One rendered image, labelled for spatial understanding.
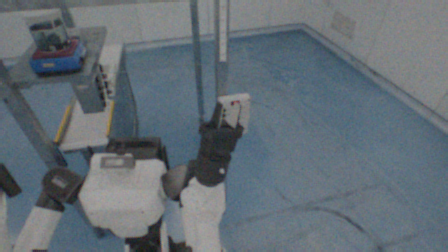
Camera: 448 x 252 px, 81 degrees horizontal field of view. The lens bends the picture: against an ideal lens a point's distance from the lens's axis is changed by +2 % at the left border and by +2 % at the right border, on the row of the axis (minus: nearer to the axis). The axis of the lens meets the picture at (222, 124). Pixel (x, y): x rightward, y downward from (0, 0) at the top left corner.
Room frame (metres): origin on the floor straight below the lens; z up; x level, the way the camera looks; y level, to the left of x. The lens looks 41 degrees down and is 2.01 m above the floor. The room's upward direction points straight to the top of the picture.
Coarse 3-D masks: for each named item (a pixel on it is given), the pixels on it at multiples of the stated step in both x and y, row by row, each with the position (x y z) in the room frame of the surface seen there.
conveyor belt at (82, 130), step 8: (112, 88) 1.63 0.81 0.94; (72, 112) 1.35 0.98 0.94; (80, 112) 1.35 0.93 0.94; (104, 112) 1.35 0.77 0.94; (72, 120) 1.27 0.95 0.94; (80, 120) 1.27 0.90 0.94; (88, 120) 1.27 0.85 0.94; (96, 120) 1.27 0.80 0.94; (104, 120) 1.27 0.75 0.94; (72, 128) 1.19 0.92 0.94; (80, 128) 1.19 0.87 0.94; (88, 128) 1.19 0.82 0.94; (96, 128) 1.19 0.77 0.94; (104, 128) 1.19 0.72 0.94; (64, 136) 1.12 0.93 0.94; (72, 136) 1.12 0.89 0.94; (80, 136) 1.12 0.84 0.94; (88, 136) 1.12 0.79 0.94; (96, 136) 1.12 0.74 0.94; (104, 136) 1.12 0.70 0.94; (64, 144) 1.06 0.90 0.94; (72, 144) 1.06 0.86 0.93; (80, 144) 1.07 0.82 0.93; (88, 144) 1.07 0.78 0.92; (96, 144) 1.08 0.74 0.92; (104, 144) 1.09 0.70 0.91
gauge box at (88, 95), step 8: (88, 80) 1.08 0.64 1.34; (104, 80) 1.27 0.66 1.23; (80, 88) 1.07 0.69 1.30; (88, 88) 1.08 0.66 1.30; (96, 88) 1.09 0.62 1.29; (80, 96) 1.07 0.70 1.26; (88, 96) 1.08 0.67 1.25; (96, 96) 1.09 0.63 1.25; (80, 104) 1.07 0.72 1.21; (88, 104) 1.08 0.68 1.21; (96, 104) 1.08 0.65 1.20; (88, 112) 1.07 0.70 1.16; (96, 112) 1.08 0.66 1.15
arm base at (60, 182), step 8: (56, 168) 0.57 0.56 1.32; (64, 168) 0.57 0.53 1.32; (48, 176) 0.54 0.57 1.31; (56, 176) 0.54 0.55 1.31; (64, 176) 0.55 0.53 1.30; (72, 176) 0.55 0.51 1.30; (80, 176) 0.56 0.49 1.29; (48, 184) 0.52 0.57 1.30; (56, 184) 0.52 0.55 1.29; (64, 184) 0.53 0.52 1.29; (72, 184) 0.53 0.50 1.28; (80, 184) 0.54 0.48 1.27; (48, 192) 0.50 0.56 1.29; (56, 192) 0.50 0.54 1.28; (64, 192) 0.51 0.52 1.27; (72, 192) 0.51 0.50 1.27; (64, 200) 0.48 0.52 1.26; (72, 200) 0.51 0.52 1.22
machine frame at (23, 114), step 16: (224, 64) 1.16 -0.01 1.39; (224, 80) 1.16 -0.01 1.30; (0, 96) 0.95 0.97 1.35; (16, 96) 0.97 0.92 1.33; (16, 112) 0.95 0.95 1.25; (32, 112) 1.01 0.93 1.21; (32, 128) 0.96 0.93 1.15; (32, 144) 0.95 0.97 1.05; (48, 144) 0.98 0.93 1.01; (48, 160) 0.95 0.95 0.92; (224, 192) 1.16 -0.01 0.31; (80, 208) 0.96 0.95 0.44
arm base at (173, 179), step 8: (176, 168) 0.57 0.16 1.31; (184, 168) 0.57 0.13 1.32; (160, 176) 0.56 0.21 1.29; (168, 176) 0.55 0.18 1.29; (176, 176) 0.55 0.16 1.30; (184, 176) 0.54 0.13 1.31; (168, 184) 0.53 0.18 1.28; (176, 184) 0.53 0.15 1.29; (168, 192) 0.51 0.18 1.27; (176, 192) 0.50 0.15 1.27; (176, 200) 0.50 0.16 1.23
